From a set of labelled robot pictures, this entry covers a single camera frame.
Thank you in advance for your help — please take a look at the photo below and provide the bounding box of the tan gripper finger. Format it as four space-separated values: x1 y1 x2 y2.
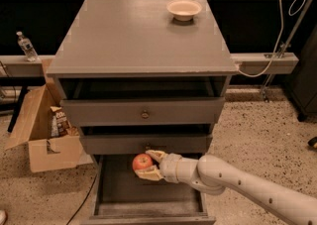
135 166 163 181
146 150 167 164

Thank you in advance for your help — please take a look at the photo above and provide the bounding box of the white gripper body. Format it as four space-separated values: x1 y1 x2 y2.
159 154 181 183

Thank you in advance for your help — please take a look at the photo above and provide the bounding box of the red apple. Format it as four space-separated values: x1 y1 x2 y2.
132 154 154 170

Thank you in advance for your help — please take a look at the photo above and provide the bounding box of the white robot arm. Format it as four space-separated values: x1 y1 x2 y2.
132 150 317 225

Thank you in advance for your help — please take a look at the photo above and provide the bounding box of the grey open bottom drawer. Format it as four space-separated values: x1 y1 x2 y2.
80 155 216 225

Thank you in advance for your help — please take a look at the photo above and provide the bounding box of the grey top drawer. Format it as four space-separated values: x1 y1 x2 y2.
61 98 224 127

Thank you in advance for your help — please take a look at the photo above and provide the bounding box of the grey middle drawer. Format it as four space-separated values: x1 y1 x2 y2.
80 124 213 155

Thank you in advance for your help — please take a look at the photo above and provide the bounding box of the grey wooden drawer cabinet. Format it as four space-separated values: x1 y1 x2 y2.
46 0 240 225

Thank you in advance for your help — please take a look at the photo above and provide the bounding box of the brown snack bag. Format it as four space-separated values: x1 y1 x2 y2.
51 106 70 137

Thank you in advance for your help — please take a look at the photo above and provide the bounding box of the open cardboard box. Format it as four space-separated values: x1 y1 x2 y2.
3 57 94 173

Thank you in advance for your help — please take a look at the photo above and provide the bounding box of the white bowl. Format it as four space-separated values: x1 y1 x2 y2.
166 0 202 22

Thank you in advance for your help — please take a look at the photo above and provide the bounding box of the black table leg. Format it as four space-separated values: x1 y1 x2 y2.
7 86 28 133

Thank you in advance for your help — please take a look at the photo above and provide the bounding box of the dark cabinet at right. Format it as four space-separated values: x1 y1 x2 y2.
285 31 317 122

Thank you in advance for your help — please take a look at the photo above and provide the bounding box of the clear plastic water bottle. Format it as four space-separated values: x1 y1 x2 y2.
16 31 38 62

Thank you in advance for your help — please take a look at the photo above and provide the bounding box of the metal stand pole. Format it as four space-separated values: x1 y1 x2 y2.
261 0 314 103

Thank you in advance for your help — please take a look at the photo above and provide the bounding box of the black floor cable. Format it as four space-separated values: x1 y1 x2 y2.
64 172 99 225

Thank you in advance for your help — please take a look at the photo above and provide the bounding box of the grey window ledge rail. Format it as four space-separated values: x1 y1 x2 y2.
0 53 299 77

